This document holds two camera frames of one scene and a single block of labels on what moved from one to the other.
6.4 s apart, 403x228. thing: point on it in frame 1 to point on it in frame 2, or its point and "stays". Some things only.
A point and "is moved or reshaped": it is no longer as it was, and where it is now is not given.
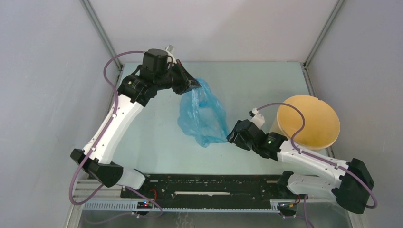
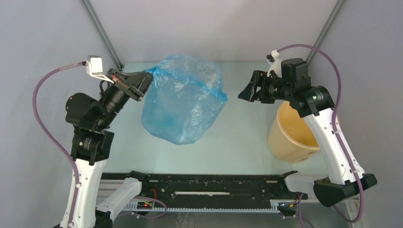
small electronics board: x=144 y=205 stays
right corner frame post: x=322 y=34 stays
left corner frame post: x=94 y=16 stays
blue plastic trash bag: x=202 y=116 is moved or reshaped
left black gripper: x=187 y=80 to x=137 y=84
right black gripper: x=240 y=144 to x=259 y=78
